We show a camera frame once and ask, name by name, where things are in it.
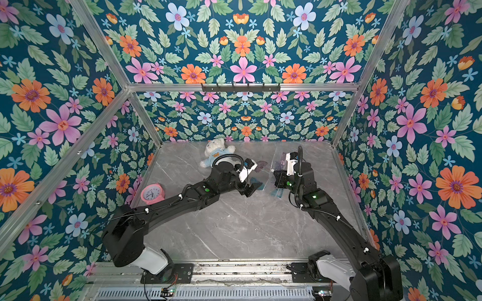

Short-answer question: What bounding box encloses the teal protractor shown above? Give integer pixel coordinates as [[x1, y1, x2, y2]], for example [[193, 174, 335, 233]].
[[251, 178, 264, 190]]

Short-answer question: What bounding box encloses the teal triangle ruler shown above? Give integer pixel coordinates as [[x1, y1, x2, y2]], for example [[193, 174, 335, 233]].
[[269, 188, 286, 199]]

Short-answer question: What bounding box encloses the purple protractor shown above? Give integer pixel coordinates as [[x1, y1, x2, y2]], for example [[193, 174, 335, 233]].
[[255, 161, 267, 173]]

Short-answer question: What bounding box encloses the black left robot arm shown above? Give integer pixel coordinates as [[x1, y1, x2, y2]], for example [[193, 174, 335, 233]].
[[102, 154, 261, 275]]

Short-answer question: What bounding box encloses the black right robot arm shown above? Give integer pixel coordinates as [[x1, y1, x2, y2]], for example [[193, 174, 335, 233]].
[[273, 147, 404, 300]]

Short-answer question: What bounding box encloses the white teddy bear blue shirt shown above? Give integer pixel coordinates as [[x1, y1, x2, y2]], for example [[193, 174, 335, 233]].
[[200, 138, 235, 168]]

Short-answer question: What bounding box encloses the pink alarm clock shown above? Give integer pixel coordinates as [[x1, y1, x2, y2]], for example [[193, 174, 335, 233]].
[[141, 183, 165, 205]]

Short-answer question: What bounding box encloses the white vent grille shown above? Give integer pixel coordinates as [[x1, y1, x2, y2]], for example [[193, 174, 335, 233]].
[[95, 287, 315, 300]]

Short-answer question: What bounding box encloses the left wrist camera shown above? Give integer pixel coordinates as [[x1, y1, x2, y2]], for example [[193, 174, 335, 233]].
[[238, 158, 258, 183]]

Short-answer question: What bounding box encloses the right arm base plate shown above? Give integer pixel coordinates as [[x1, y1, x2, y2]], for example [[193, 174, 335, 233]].
[[286, 262, 335, 283]]

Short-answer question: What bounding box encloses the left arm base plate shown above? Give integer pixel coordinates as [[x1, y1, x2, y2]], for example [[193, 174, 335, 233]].
[[141, 263, 194, 285]]

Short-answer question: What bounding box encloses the black hook rail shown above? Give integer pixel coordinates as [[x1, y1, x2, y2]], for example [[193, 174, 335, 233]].
[[201, 84, 281, 93]]

